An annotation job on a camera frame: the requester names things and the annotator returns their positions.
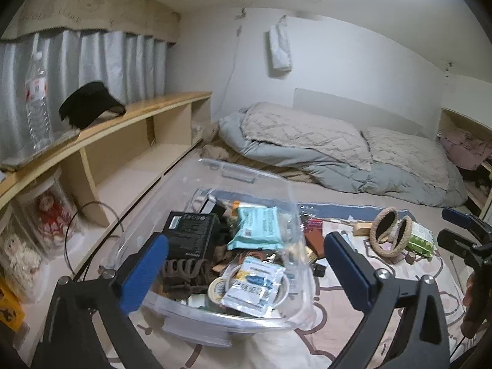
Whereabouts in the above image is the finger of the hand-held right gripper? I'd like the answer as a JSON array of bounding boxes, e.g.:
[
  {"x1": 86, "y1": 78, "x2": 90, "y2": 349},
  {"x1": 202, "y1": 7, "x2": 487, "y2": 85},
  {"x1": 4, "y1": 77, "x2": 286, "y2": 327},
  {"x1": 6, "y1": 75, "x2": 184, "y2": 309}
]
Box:
[
  {"x1": 441, "y1": 208, "x2": 486, "y2": 232},
  {"x1": 437, "y1": 228, "x2": 481, "y2": 263}
]

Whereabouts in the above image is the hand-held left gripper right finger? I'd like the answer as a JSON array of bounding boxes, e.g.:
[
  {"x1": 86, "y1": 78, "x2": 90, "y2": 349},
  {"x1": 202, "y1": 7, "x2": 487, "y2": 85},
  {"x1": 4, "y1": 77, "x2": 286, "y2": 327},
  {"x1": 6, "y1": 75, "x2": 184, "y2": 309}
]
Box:
[{"x1": 324, "y1": 232, "x2": 450, "y2": 369}]

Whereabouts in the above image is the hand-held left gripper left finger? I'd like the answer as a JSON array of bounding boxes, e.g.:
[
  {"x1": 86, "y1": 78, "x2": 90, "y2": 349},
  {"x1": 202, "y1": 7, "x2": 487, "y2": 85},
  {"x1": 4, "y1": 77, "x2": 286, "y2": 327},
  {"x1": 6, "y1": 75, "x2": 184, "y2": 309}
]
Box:
[{"x1": 40, "y1": 232, "x2": 170, "y2": 369}]

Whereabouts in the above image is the large white tape roll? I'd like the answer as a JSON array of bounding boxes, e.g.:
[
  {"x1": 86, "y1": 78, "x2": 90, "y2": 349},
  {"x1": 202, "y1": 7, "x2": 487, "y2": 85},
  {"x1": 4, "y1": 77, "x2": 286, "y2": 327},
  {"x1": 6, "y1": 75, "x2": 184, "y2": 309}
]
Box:
[{"x1": 225, "y1": 261, "x2": 292, "y2": 310}]

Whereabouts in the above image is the clear plastic storage box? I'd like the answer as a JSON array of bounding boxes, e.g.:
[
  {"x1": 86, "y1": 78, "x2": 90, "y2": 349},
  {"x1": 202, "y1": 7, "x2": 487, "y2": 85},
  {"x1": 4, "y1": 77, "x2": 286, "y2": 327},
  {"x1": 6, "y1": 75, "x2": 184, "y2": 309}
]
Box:
[{"x1": 101, "y1": 157, "x2": 318, "y2": 348}]

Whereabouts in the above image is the blue and white sachet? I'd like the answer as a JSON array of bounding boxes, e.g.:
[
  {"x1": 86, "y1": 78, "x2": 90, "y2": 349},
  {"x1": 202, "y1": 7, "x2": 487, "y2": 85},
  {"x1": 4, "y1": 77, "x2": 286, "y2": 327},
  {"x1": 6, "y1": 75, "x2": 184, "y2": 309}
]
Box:
[{"x1": 221, "y1": 257, "x2": 287, "y2": 318}]

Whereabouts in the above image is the teal wet wipes pack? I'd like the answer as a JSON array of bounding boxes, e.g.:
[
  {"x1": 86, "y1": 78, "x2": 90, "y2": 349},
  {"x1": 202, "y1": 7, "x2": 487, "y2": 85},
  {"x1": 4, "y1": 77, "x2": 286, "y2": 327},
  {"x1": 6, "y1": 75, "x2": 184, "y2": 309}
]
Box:
[{"x1": 227, "y1": 204, "x2": 290, "y2": 252}]

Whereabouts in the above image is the person's right hand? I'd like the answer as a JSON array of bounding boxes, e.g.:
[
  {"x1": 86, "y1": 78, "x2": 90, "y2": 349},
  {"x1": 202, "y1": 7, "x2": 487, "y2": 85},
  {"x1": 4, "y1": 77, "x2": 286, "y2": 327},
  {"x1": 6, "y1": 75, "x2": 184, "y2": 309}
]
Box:
[{"x1": 461, "y1": 273, "x2": 483, "y2": 337}]

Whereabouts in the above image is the green wet wipes pack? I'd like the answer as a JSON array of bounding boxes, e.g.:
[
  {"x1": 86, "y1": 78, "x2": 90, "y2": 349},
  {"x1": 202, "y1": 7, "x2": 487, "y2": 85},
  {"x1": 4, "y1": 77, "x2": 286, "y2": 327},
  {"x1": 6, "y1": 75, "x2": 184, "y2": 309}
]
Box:
[{"x1": 407, "y1": 225, "x2": 437, "y2": 256}]

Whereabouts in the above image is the brown hair claw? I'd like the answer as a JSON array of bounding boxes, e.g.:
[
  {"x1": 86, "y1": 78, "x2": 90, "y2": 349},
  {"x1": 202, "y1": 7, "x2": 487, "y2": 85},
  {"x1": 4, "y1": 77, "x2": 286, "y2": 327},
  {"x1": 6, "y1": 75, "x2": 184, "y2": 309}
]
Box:
[{"x1": 161, "y1": 258, "x2": 216, "y2": 302}]

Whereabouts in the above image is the cartoon printed blanket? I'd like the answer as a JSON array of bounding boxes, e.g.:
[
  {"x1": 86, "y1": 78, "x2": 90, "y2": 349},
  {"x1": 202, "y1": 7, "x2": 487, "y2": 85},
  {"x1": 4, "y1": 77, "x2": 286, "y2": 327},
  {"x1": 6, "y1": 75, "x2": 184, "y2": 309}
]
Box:
[{"x1": 104, "y1": 215, "x2": 467, "y2": 369}]

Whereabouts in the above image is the brown leather wallet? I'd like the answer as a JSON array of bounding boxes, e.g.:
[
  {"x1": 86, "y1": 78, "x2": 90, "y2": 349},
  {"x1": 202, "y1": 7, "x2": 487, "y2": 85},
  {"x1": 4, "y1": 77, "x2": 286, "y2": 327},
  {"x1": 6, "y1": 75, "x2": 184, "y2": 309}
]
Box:
[{"x1": 304, "y1": 228, "x2": 325, "y2": 256}]

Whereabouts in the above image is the flat black box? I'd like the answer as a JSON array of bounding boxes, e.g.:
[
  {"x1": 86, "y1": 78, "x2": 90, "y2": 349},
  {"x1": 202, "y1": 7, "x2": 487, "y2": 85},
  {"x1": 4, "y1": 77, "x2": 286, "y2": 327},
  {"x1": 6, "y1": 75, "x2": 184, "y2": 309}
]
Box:
[{"x1": 161, "y1": 211, "x2": 220, "y2": 264}]

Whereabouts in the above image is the blue striped cloth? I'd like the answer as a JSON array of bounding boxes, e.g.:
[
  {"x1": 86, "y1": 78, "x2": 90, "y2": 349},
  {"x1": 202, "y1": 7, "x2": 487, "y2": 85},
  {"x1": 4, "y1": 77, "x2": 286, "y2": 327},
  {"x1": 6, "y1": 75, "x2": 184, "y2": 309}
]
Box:
[{"x1": 192, "y1": 188, "x2": 410, "y2": 224}]

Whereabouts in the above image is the pile of pink clothes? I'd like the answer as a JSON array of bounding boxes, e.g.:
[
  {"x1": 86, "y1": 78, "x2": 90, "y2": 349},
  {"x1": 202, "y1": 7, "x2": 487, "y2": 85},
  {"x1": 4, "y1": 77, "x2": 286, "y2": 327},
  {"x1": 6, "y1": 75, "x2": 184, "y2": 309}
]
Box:
[{"x1": 439, "y1": 129, "x2": 492, "y2": 170}]

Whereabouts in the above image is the beige textured pillow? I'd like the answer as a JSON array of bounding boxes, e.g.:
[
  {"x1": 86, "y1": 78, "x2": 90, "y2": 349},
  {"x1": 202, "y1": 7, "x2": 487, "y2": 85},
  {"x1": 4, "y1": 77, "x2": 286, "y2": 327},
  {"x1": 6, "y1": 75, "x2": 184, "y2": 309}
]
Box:
[
  {"x1": 240, "y1": 102, "x2": 373, "y2": 172},
  {"x1": 361, "y1": 126, "x2": 452, "y2": 191}
]

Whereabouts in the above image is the grey duvet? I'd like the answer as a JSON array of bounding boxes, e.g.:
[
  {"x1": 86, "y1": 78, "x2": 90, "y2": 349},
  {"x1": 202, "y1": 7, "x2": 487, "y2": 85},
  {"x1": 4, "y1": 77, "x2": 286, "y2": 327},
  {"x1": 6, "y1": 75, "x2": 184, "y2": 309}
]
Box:
[{"x1": 218, "y1": 108, "x2": 467, "y2": 207}]

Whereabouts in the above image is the open wardrobe niche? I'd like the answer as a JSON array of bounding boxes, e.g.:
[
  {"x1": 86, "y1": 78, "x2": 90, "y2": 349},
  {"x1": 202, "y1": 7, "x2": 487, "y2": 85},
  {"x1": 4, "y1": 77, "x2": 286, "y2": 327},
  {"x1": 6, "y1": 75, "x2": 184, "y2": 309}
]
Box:
[{"x1": 436, "y1": 107, "x2": 492, "y2": 220}]

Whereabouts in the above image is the beige bed sheet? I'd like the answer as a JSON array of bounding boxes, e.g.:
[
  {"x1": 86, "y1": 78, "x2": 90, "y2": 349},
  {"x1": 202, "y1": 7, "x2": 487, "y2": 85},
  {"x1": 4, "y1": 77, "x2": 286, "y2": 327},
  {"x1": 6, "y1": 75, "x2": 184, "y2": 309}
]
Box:
[{"x1": 54, "y1": 142, "x2": 481, "y2": 239}]

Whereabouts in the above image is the clear jar with red doll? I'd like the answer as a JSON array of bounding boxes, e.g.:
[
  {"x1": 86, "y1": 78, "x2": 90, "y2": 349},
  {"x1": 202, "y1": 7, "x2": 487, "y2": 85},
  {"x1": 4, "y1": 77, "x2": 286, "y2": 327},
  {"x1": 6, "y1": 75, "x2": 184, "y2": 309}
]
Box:
[{"x1": 15, "y1": 169, "x2": 83, "y2": 254}]

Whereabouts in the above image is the clear jar with white doll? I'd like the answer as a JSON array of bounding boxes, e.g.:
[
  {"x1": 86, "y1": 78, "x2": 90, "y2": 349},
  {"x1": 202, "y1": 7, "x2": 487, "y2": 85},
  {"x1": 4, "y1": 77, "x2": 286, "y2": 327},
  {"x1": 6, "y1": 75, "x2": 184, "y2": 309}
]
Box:
[{"x1": 0, "y1": 208, "x2": 50, "y2": 304}]

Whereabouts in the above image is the yellow box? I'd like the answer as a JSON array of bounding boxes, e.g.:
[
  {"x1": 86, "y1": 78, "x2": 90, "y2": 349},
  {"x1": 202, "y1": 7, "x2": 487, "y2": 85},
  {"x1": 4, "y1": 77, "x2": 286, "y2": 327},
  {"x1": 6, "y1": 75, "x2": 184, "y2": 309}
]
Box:
[{"x1": 0, "y1": 277, "x2": 26, "y2": 331}]

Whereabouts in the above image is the wooden shelf unit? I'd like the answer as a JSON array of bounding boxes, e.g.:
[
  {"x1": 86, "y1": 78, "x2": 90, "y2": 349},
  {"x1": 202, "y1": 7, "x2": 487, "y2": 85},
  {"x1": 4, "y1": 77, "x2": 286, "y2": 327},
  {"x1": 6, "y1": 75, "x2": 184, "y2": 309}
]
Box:
[{"x1": 0, "y1": 91, "x2": 213, "y2": 239}]

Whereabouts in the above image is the white headboard panel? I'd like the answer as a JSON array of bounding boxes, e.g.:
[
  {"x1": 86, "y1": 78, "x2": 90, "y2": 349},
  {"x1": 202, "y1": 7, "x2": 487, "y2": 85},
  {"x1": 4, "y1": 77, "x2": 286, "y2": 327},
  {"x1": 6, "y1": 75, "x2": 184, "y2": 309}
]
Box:
[{"x1": 293, "y1": 87, "x2": 433, "y2": 137}]

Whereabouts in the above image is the black cap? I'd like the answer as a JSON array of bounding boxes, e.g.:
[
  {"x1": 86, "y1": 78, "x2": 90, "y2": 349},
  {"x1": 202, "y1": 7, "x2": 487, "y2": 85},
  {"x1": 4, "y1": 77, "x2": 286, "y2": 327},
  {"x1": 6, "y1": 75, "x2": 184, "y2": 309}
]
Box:
[{"x1": 58, "y1": 81, "x2": 127, "y2": 129}]

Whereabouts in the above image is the clear water bottle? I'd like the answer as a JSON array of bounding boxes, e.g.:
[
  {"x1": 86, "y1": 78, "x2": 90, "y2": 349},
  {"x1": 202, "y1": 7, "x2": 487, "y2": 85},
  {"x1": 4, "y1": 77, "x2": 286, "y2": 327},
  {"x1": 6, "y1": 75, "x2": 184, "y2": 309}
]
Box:
[{"x1": 24, "y1": 51, "x2": 52, "y2": 152}]

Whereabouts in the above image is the grey curtain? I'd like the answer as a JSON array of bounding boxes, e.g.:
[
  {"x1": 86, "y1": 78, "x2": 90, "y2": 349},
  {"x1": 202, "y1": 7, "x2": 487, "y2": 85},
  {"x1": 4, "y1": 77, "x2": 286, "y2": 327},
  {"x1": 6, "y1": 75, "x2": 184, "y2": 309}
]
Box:
[{"x1": 0, "y1": 29, "x2": 168, "y2": 162}]

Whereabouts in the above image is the white hanging paper bag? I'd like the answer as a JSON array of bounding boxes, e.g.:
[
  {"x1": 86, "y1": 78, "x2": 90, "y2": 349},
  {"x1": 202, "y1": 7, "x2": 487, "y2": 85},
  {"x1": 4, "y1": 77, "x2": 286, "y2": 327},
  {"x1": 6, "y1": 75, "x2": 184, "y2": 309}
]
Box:
[{"x1": 267, "y1": 23, "x2": 293, "y2": 72}]

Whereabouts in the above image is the beige printed curtain valance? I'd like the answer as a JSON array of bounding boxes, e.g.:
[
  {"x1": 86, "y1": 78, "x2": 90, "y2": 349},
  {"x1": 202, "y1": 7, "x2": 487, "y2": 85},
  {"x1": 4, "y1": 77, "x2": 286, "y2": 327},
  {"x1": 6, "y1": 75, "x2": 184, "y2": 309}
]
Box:
[{"x1": 0, "y1": 0, "x2": 181, "y2": 45}]

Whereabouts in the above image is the black cable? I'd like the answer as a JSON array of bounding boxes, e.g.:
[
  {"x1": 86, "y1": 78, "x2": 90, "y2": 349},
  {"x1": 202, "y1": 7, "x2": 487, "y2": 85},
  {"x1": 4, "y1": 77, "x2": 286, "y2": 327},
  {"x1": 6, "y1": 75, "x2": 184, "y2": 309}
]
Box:
[{"x1": 63, "y1": 200, "x2": 127, "y2": 277}]

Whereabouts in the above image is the thin white wall cable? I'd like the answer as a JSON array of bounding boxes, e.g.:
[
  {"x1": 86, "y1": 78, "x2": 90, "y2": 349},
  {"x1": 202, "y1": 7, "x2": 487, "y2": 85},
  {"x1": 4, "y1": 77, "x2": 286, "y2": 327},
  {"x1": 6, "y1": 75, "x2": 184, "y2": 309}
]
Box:
[{"x1": 219, "y1": 8, "x2": 247, "y2": 120}]

